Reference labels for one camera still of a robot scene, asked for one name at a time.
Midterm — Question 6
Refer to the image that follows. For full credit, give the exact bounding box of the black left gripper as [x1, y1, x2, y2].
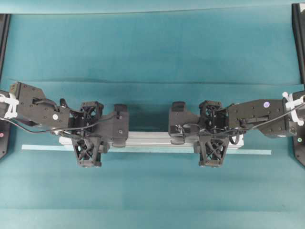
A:
[68, 101, 129, 167]

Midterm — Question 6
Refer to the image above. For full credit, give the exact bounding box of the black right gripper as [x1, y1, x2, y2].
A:
[168, 101, 229, 167]

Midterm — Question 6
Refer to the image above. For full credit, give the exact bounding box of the silver aluminium extrusion rail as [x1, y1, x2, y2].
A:
[59, 130, 244, 150]

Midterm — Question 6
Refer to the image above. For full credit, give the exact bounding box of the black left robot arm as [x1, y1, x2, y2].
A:
[0, 82, 129, 167]

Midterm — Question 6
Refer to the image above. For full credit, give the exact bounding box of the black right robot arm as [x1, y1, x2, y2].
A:
[168, 91, 305, 167]

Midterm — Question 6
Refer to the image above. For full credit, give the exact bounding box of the light blue tape strip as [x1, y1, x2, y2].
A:
[21, 145, 272, 156]

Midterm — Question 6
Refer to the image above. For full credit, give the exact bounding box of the teal table cloth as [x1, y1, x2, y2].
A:
[0, 0, 305, 229]

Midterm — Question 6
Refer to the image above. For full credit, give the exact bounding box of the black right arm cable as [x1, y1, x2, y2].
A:
[175, 104, 305, 146]

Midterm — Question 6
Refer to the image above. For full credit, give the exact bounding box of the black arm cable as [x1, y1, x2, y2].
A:
[0, 114, 120, 139]
[175, 104, 305, 146]

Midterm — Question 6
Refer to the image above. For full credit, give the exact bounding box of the black metal base rail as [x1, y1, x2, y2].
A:
[0, 13, 12, 160]

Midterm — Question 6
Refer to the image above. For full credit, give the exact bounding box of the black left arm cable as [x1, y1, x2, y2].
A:
[0, 114, 120, 139]

